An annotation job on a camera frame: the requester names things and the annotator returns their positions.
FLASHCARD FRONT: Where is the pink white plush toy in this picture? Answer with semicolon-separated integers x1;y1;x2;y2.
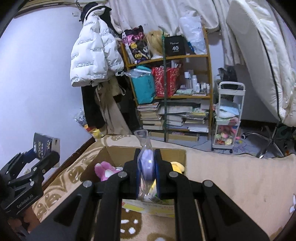
94;161;123;182

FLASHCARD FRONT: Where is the white curtain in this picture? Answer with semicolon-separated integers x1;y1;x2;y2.
108;0;244;66

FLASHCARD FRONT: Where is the wooden bookshelf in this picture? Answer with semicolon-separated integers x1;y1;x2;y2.
121;26;213;139

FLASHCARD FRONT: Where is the white rolling cart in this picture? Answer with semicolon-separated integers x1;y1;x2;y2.
211;81;246;154

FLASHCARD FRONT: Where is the green pole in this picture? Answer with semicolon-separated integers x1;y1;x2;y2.
159;27;167;142

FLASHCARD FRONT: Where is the clear bag with purple item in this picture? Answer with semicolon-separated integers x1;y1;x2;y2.
134;130;156;201

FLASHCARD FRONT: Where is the teal bag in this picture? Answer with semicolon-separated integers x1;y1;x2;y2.
131;66;156;104

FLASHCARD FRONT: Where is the plastic bag of toys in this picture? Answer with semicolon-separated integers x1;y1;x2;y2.
74;108;103;140

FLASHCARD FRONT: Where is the blonde wig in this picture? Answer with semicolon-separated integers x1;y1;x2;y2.
145;30;163;59

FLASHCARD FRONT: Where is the white puffer jacket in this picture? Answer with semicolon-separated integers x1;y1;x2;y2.
70;5;124;87

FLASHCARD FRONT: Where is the red patterned gift bag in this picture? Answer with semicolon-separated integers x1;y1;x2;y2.
152;66;180;97

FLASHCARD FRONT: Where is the cream folded mattress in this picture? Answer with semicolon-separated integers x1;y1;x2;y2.
226;1;295;127

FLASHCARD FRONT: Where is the stack of books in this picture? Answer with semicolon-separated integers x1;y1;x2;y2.
137;102;164;131

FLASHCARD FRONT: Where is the colourful anime bag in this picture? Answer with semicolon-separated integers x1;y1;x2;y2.
122;25;151;64

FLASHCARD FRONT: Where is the beige hanging coat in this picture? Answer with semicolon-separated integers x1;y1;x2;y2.
95;76;131;135

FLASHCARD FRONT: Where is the yellow plush toy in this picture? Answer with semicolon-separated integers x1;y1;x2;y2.
171;162;185;174

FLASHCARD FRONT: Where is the black box with 40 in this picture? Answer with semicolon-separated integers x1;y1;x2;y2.
165;36;186;56

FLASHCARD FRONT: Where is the open cardboard box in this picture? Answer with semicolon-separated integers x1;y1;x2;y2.
80;146;186;218

